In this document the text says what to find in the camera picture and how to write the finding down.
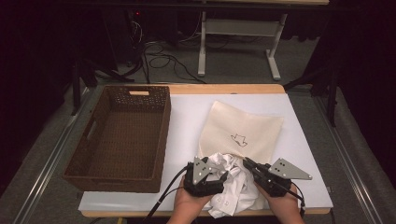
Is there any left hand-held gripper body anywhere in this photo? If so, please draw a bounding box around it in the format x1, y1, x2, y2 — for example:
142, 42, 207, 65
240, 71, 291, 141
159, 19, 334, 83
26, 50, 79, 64
183, 156, 226, 198

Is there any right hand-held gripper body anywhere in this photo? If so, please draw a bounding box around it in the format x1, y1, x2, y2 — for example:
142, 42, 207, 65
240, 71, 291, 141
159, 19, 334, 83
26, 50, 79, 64
253, 158, 313, 198

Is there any white shirt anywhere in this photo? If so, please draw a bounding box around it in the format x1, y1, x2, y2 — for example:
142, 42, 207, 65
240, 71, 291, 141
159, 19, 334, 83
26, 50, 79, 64
206, 151, 267, 218

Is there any cream drawstring bag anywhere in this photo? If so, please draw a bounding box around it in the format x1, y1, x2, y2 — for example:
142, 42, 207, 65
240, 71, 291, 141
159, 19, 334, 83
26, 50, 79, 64
198, 100, 285, 166

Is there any brown woven basket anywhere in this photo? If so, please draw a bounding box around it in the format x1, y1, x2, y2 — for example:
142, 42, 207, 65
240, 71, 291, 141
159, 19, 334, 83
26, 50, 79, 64
62, 84, 172, 194

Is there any person's right hand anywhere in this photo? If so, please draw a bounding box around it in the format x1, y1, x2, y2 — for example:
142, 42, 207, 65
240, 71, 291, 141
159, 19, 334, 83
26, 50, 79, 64
253, 181, 306, 224

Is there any person's left hand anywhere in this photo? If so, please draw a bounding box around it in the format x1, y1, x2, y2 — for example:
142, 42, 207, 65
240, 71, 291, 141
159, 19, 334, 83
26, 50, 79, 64
166, 183, 217, 224

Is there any white table mat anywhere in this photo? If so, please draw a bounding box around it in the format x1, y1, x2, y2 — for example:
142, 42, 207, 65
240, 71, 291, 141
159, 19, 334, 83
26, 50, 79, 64
78, 92, 334, 213

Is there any black metal stand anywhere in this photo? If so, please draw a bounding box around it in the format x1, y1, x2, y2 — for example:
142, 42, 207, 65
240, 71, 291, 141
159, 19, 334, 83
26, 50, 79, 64
70, 59, 134, 117
283, 66, 340, 128

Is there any dark equipment with red light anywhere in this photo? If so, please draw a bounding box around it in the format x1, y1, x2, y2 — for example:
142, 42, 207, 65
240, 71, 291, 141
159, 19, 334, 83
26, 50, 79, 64
102, 7, 148, 67

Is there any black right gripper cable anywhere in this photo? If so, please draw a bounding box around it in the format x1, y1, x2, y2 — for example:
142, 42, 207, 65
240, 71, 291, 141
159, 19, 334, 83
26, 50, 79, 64
279, 181, 308, 218

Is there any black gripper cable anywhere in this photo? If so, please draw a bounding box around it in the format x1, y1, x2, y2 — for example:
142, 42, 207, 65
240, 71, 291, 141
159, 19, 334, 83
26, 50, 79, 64
279, 181, 308, 218
141, 166, 191, 224

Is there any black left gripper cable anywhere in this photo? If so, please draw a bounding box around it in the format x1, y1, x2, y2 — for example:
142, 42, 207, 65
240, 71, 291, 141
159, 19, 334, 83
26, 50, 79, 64
141, 166, 191, 224

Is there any aluminium floor rail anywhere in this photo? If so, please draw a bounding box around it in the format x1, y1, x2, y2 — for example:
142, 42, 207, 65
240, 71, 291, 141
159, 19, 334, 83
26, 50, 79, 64
12, 88, 94, 224
312, 95, 386, 224

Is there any black floor cable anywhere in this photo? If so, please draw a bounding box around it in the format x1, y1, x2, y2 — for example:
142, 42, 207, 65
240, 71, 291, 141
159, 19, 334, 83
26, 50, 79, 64
143, 41, 207, 85

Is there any white desk frame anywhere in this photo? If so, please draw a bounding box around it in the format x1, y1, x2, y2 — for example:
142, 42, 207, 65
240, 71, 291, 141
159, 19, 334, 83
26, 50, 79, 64
192, 0, 331, 81

